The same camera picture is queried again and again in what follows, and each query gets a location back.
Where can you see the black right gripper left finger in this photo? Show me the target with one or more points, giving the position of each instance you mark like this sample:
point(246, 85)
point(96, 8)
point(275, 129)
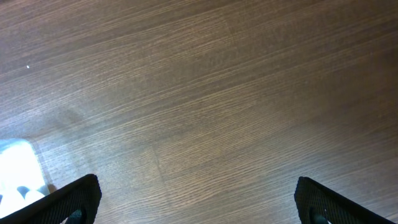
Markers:
point(76, 202)

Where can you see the clear plastic container right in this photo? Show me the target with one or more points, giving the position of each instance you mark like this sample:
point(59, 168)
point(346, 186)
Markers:
point(22, 179)

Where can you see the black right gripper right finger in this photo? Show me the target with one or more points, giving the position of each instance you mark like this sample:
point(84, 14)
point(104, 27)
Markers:
point(317, 204)

